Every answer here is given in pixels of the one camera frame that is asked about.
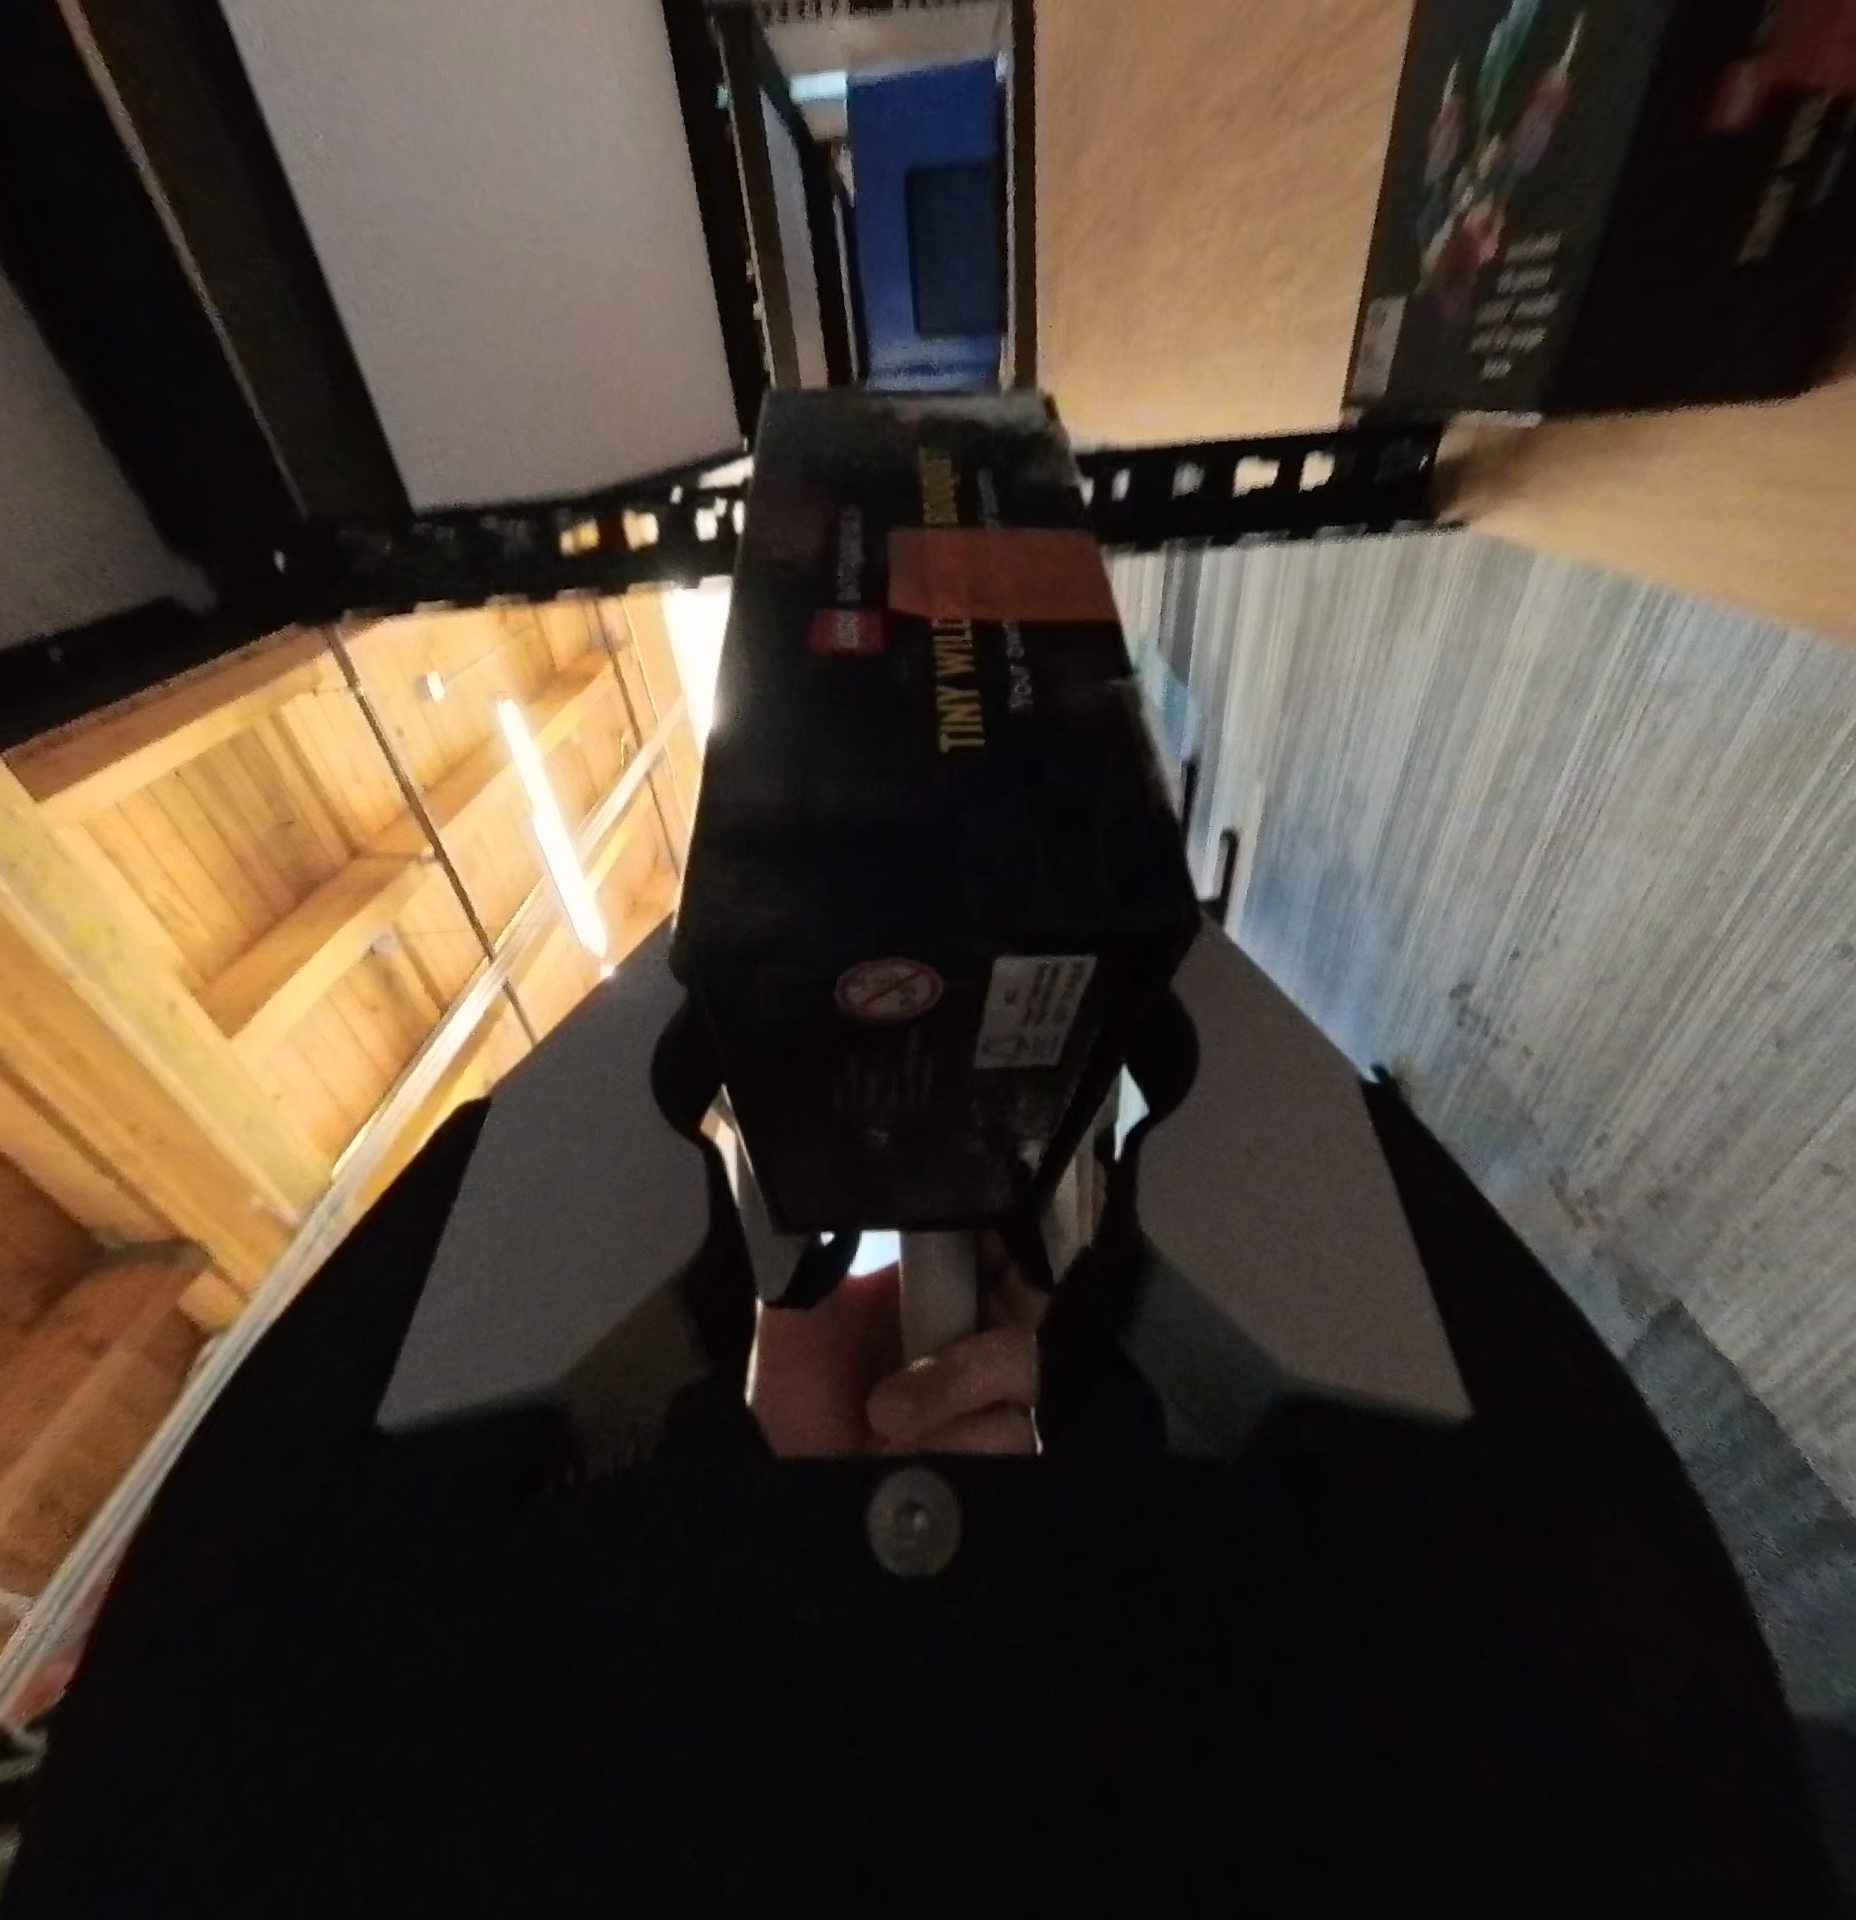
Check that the black perforated shelf post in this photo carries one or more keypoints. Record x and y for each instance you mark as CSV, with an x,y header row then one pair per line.
x,y
1317,480

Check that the orange tape strip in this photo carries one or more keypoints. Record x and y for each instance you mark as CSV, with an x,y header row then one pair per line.
x,y
1018,577

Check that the long ceiling light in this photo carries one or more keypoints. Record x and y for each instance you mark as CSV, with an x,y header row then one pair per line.
x,y
547,810

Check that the person's left hand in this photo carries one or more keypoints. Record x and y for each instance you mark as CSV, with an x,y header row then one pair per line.
x,y
956,1405

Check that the blue plastic bin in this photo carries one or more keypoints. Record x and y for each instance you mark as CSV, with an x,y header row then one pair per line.
x,y
882,181

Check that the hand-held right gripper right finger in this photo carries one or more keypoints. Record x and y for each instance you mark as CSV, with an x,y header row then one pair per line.
x,y
1289,1232

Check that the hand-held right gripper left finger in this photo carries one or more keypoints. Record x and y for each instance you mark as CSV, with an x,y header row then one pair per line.
x,y
553,1244

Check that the black lego flower box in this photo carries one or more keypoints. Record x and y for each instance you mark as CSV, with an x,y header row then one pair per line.
x,y
897,840
1617,227

